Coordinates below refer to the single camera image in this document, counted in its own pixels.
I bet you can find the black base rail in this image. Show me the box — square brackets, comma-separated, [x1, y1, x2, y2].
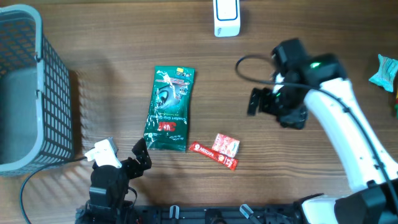
[75, 204, 303, 224]

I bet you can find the red small sachet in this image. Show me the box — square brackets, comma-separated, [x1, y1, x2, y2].
[189, 141, 238, 170]

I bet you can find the white barcode scanner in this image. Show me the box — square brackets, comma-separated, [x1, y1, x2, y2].
[213, 0, 241, 37]

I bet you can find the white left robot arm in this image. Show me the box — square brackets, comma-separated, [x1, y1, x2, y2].
[75, 137, 152, 224]

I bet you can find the green 3M gloves packet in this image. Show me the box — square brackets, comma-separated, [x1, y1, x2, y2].
[143, 65, 195, 152]

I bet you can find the red snack pack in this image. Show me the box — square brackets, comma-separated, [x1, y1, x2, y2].
[212, 133, 240, 157]

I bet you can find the light teal tissue pack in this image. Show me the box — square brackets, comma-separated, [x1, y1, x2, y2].
[369, 54, 397, 93]

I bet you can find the sriracha sauce bottle green cap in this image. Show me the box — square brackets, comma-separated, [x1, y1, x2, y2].
[394, 91, 398, 118]

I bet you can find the black camera cable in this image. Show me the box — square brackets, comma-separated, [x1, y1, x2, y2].
[19, 156, 88, 224]
[234, 54, 398, 215]

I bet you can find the black left camera cable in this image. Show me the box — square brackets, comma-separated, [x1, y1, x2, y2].
[19, 156, 88, 224]

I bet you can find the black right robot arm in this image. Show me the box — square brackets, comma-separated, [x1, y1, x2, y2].
[248, 39, 397, 223]

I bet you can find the grey plastic shopping basket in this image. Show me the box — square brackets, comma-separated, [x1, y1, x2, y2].
[1, 4, 74, 177]

